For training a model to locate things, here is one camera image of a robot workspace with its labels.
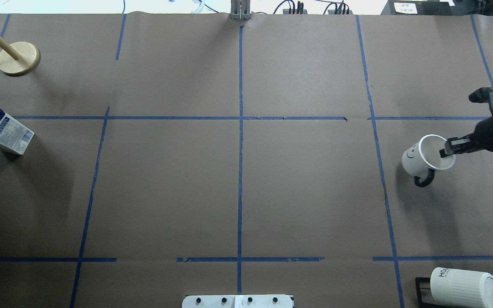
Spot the black box with label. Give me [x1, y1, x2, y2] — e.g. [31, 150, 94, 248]
[381, 0, 453, 16]

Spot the wooden mug tree stand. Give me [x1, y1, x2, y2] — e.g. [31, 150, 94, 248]
[0, 35, 41, 77]

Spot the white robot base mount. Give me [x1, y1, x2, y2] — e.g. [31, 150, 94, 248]
[181, 294, 295, 308]

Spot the white smiley face mug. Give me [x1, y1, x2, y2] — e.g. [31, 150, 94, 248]
[401, 134, 456, 188]

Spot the black power strip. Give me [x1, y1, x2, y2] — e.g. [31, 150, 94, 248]
[323, 1, 353, 15]
[280, 0, 308, 15]

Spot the aluminium frame post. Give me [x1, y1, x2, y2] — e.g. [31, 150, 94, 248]
[229, 0, 252, 20]

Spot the black wire mug rack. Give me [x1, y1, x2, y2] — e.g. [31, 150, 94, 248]
[415, 277, 440, 306]

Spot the white ribbed mug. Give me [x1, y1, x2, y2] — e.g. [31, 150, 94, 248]
[430, 267, 493, 308]

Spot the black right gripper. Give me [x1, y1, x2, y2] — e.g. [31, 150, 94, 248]
[440, 117, 493, 158]

